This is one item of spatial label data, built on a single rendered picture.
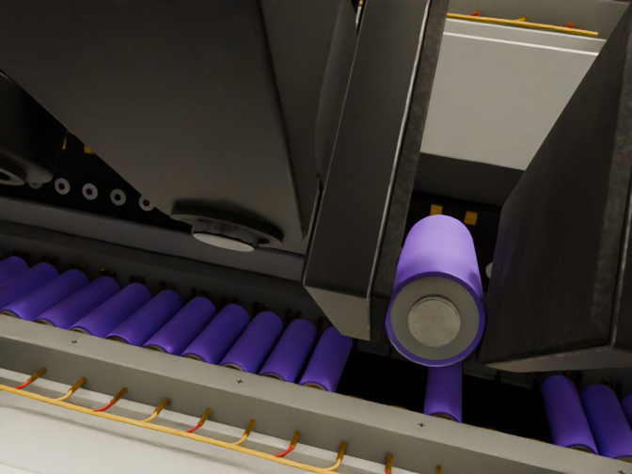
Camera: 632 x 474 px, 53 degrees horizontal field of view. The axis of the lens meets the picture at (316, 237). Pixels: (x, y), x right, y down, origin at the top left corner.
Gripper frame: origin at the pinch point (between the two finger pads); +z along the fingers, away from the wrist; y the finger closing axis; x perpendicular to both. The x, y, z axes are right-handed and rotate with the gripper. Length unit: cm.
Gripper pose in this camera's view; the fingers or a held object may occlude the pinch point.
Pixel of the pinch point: (464, 234)
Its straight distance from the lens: 8.8
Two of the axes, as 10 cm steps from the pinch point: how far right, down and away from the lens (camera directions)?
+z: 1.0, 2.1, 9.7
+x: -2.1, 9.6, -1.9
